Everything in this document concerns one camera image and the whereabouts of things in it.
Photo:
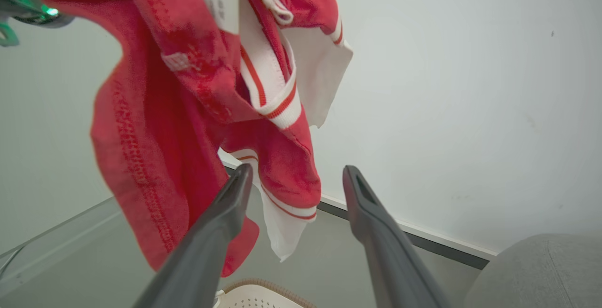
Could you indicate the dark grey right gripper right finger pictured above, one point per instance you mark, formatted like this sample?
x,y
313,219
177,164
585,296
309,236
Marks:
x,y
390,261

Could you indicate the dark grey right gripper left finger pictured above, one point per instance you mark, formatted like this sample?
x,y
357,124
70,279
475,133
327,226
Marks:
x,y
211,242

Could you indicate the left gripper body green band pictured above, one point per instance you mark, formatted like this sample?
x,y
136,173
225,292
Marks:
x,y
23,2

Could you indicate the red garment with white stripes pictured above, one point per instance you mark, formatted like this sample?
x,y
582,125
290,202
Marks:
x,y
164,110

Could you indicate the white laundry basket tan rim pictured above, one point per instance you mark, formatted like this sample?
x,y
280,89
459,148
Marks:
x,y
256,298

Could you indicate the pale wall baseboard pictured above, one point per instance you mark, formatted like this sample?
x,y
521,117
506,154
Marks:
x,y
51,247

